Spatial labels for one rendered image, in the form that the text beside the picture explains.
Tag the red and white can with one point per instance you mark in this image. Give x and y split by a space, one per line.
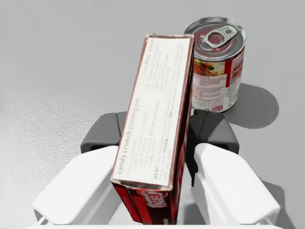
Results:
218 64

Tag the red and white carton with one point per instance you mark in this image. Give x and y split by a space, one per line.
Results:
153 124

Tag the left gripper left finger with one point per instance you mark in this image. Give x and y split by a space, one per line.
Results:
78 181

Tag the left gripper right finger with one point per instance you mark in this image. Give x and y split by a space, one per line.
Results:
226 171

